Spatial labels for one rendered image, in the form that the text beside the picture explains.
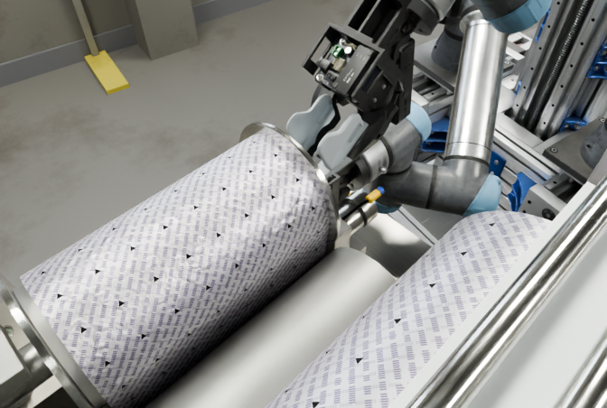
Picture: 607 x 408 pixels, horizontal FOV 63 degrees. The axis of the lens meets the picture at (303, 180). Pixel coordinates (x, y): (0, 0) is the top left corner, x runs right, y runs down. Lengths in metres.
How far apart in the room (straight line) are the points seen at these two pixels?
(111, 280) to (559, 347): 0.29
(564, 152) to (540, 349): 1.10
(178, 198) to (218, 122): 2.11
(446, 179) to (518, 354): 0.62
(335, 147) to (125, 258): 0.23
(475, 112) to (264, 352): 0.57
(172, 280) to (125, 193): 1.91
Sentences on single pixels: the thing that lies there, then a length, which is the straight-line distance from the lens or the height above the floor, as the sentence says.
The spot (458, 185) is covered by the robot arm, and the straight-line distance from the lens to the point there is 0.82.
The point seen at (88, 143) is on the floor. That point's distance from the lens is 2.60.
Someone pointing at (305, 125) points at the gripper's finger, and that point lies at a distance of 0.53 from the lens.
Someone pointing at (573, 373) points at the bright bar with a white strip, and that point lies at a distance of 0.23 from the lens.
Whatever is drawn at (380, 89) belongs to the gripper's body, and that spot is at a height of 1.32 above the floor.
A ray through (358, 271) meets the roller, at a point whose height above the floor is 1.23.
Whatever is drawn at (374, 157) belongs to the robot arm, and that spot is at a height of 1.14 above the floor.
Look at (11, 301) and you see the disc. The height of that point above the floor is 1.32.
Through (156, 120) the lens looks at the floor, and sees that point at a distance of 2.61.
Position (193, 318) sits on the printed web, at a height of 1.26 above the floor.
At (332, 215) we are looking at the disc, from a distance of 0.46.
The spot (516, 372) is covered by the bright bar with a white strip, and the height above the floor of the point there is 1.44.
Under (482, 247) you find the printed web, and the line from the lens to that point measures 0.30.
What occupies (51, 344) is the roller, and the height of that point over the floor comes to 1.30.
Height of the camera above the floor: 1.63
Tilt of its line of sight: 47 degrees down
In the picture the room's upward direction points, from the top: straight up
